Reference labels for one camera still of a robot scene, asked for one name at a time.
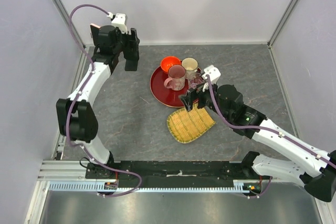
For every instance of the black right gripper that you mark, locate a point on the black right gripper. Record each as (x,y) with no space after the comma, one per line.
(198,93)

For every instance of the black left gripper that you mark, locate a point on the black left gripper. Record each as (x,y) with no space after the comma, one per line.
(126,37)

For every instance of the black folding phone stand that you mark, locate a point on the black folding phone stand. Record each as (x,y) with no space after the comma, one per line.
(132,59)

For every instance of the pink-cased smartphone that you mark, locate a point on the pink-cased smartphone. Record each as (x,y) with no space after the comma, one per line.
(94,33)

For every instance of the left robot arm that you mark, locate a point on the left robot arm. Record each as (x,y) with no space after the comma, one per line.
(76,118)

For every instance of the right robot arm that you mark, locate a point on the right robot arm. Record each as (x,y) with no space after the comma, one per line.
(306,165)

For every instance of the round red tray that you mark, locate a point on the round red tray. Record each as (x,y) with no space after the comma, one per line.
(166,96)

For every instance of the clear glass tumbler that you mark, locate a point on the clear glass tumbler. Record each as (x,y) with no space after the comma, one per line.
(195,80)

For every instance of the woven bamboo mat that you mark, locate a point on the woven bamboo mat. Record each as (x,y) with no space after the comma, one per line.
(186,127)

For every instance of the pink floral mug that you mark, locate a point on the pink floral mug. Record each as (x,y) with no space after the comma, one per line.
(176,78)

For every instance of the cream cup with dark rim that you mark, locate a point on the cream cup with dark rim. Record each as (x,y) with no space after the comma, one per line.
(191,66)

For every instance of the orange bowl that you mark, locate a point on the orange bowl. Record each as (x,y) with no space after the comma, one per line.
(168,62)

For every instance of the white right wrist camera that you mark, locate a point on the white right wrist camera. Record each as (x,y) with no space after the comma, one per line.
(211,71)

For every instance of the grey slotted cable duct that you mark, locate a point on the grey slotted cable duct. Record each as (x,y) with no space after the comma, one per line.
(104,187)

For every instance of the aluminium frame rail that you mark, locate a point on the aluminium frame rail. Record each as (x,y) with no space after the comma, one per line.
(61,170)

